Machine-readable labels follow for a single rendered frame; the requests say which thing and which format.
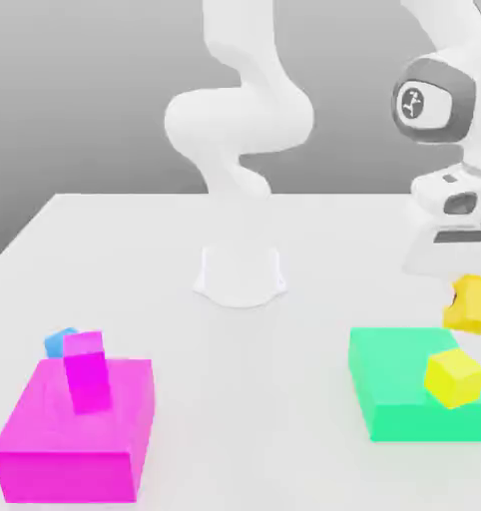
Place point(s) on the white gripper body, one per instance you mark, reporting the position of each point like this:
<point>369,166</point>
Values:
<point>424,255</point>

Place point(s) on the small orange cube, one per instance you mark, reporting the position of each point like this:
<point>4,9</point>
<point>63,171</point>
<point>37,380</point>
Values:
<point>474,303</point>

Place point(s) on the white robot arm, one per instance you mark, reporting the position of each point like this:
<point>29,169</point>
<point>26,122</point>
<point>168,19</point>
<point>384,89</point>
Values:
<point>240,119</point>

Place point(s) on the small yellow cube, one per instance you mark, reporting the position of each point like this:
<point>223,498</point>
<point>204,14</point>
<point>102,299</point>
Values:
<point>456,379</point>

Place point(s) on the small magenta cube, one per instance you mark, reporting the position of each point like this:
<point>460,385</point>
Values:
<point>88,379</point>

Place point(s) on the small blue cube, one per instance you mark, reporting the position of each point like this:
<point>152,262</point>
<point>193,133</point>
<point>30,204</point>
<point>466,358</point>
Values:
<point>55,343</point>

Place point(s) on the large green box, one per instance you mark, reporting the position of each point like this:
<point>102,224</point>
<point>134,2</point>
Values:
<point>388,367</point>

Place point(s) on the large magenta box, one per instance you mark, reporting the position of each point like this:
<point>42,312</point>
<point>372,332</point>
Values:
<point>65,455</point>

